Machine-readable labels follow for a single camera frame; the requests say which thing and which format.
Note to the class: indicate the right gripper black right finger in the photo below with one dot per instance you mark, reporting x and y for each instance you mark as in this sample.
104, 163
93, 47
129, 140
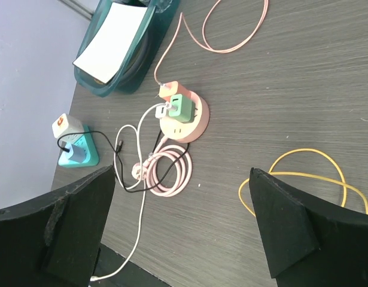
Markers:
308, 241

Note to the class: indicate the blue charger plug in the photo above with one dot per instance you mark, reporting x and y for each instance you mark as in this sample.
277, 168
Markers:
75, 153

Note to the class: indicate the green charger plug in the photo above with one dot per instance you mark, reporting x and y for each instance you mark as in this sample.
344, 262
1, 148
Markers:
184, 109

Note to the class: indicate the teal plastic tray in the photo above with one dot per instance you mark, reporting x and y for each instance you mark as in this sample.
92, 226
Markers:
141, 53

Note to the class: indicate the orange pink charger plug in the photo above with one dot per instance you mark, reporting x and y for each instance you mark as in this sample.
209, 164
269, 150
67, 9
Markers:
170, 89

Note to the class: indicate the round pink power socket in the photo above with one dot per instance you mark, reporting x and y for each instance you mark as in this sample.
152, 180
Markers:
187, 132

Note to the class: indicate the teal triangular power socket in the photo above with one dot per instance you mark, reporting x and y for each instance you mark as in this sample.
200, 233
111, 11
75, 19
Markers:
92, 158

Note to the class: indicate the white paper sheet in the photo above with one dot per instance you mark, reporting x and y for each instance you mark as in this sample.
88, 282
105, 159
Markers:
104, 55

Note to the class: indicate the white cube charger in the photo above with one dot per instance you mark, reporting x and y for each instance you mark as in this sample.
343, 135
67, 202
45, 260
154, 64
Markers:
66, 124

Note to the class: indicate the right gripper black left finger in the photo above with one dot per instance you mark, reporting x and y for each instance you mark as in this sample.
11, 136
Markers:
53, 239

